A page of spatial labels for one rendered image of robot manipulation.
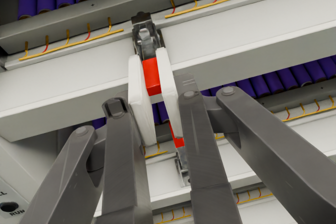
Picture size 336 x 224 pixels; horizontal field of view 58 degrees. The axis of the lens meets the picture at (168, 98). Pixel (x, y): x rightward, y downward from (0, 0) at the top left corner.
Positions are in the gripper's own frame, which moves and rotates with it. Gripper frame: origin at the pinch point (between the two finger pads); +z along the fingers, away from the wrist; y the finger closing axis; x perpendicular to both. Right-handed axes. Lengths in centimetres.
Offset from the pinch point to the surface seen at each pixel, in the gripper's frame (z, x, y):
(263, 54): 7.4, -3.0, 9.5
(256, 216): 19.7, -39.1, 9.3
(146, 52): 5.5, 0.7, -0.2
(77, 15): 11.7, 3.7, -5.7
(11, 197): 9.5, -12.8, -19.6
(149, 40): 7.3, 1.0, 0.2
